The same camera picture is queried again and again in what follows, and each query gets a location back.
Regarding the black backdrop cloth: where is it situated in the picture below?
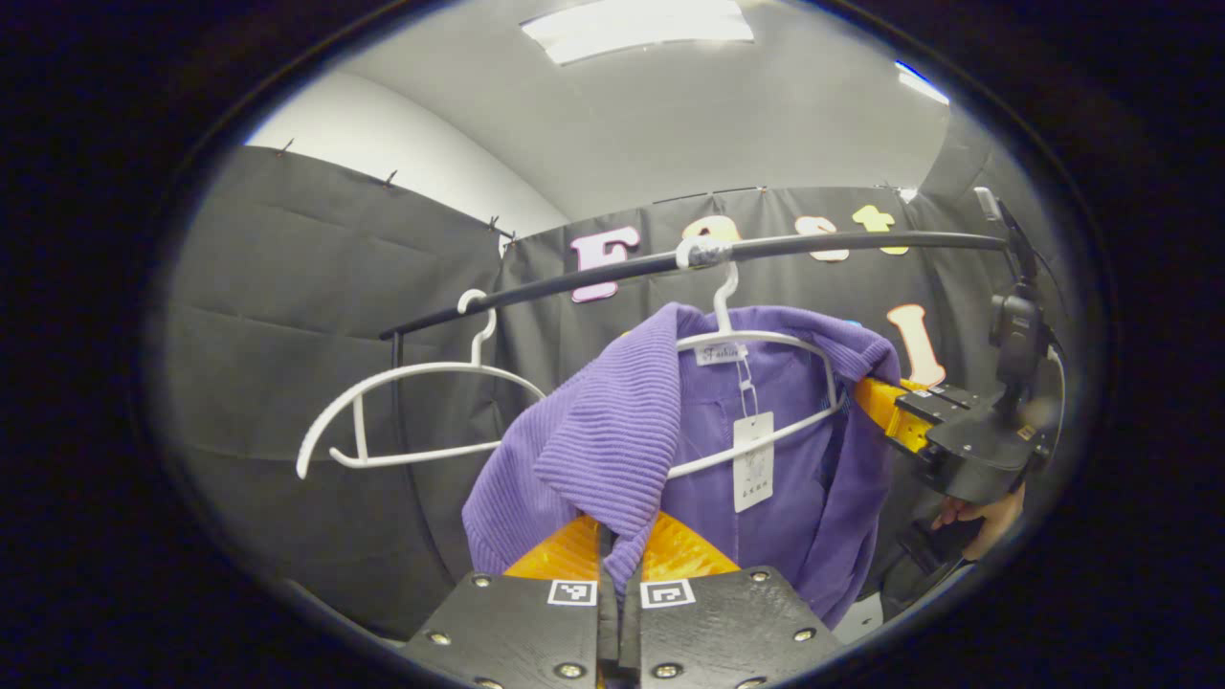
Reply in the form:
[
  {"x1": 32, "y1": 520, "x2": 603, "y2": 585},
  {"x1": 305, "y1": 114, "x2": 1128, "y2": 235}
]
[{"x1": 153, "y1": 144, "x2": 1073, "y2": 642}]

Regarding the white paper garment tag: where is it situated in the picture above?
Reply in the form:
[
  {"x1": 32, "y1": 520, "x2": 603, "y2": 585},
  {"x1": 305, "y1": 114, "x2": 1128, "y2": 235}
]
[{"x1": 732, "y1": 411, "x2": 776, "y2": 513}]

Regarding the small ceiling light panel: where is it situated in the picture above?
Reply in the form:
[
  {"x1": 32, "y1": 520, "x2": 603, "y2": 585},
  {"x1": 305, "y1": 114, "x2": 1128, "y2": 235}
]
[{"x1": 895, "y1": 60, "x2": 950, "y2": 106}]

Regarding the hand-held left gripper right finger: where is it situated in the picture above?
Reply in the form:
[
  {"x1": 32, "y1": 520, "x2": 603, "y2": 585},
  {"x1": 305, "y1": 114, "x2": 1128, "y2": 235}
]
[{"x1": 620, "y1": 512, "x2": 843, "y2": 689}]

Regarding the white plastic hanger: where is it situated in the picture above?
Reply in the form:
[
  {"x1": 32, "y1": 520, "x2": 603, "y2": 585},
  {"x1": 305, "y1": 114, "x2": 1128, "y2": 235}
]
[
  {"x1": 665, "y1": 237, "x2": 848, "y2": 479},
  {"x1": 296, "y1": 289, "x2": 546, "y2": 479}
]

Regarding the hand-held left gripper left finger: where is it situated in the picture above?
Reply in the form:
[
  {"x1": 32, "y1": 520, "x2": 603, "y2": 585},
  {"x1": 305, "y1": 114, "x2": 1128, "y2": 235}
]
[{"x1": 400, "y1": 515, "x2": 606, "y2": 689}]

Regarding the black metal clothes rack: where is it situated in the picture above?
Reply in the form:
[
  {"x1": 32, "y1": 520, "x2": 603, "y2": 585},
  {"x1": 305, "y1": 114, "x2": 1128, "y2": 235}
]
[{"x1": 380, "y1": 230, "x2": 1011, "y2": 589}]

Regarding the large ceiling light panel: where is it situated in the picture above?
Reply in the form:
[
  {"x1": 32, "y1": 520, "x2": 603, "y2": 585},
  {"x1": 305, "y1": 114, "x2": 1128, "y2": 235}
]
[{"x1": 522, "y1": 0, "x2": 755, "y2": 66}]

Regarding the purple corduroy jacket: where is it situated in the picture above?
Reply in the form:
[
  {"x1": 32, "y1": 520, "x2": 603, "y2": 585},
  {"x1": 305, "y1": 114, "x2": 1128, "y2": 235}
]
[{"x1": 462, "y1": 302, "x2": 902, "y2": 631}]

